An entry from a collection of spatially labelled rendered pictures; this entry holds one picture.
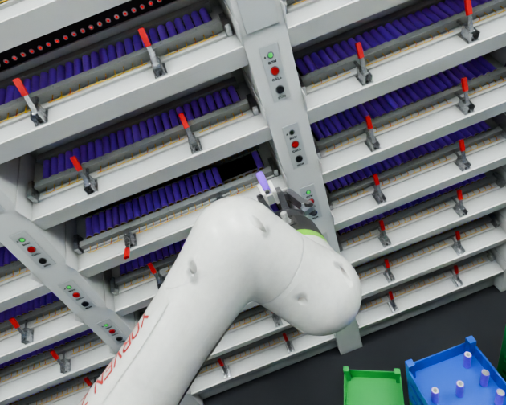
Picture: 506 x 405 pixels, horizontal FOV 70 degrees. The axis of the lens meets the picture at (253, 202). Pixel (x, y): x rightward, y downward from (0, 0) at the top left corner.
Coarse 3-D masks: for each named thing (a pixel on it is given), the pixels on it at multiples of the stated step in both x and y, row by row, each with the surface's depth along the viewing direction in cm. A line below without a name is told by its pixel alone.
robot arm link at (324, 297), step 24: (312, 240) 45; (312, 264) 41; (336, 264) 43; (288, 288) 40; (312, 288) 41; (336, 288) 42; (360, 288) 44; (288, 312) 42; (312, 312) 41; (336, 312) 42
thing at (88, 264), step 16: (272, 160) 99; (256, 192) 98; (80, 224) 105; (176, 224) 98; (192, 224) 97; (80, 240) 100; (144, 240) 97; (160, 240) 97; (176, 240) 99; (80, 256) 99; (96, 256) 98; (112, 256) 97; (80, 272) 97; (96, 272) 100
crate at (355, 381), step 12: (348, 372) 135; (360, 372) 137; (372, 372) 135; (384, 372) 133; (396, 372) 129; (348, 384) 139; (360, 384) 137; (372, 384) 136; (384, 384) 135; (396, 384) 134; (348, 396) 135; (360, 396) 134; (372, 396) 133; (384, 396) 132; (396, 396) 131
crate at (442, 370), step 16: (448, 352) 103; (480, 352) 99; (416, 368) 104; (432, 368) 104; (448, 368) 103; (464, 368) 102; (480, 368) 101; (416, 384) 98; (432, 384) 101; (448, 384) 100; (464, 384) 99; (496, 384) 96; (448, 400) 97; (464, 400) 96; (480, 400) 95
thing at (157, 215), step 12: (264, 168) 98; (240, 180) 98; (252, 180) 98; (204, 192) 98; (216, 192) 98; (228, 192) 99; (240, 192) 98; (180, 204) 98; (192, 204) 98; (144, 216) 99; (156, 216) 98; (180, 216) 98; (120, 228) 98; (132, 228) 98; (84, 240) 99; (96, 240) 98
